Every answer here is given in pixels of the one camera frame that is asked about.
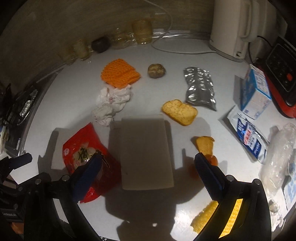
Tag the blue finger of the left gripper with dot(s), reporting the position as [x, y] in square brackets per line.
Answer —
[17, 162]

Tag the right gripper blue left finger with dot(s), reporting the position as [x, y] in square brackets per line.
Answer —
[84, 176]

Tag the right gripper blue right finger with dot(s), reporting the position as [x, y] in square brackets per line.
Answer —
[211, 176]

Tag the red snack bag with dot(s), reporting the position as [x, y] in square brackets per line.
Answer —
[78, 150]

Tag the orange peel piece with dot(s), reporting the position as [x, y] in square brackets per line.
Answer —
[204, 145]

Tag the yellow foam net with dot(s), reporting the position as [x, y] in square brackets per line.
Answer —
[199, 222]

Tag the torn blue milk packet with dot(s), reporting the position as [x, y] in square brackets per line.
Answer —
[250, 137]

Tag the bread slice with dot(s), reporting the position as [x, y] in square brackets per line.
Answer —
[180, 112]

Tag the white tissue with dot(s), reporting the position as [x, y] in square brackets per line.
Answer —
[109, 102]

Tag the silver foil pouch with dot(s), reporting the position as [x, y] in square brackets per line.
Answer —
[200, 90]

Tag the orange foam net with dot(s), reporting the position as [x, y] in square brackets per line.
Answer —
[119, 74]

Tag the clear plastic bag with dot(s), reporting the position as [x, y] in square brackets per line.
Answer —
[279, 152]

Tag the blue white milk carton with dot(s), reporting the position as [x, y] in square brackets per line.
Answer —
[254, 93]

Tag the small glass jar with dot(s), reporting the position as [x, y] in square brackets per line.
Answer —
[81, 49]

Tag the dark round jar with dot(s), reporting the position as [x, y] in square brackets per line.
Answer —
[101, 44]

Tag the red black appliance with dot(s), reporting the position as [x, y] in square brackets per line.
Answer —
[279, 70]

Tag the glass jar with lid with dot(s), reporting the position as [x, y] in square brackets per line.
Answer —
[142, 31]

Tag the white electric kettle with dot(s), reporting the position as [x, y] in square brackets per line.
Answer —
[235, 25]

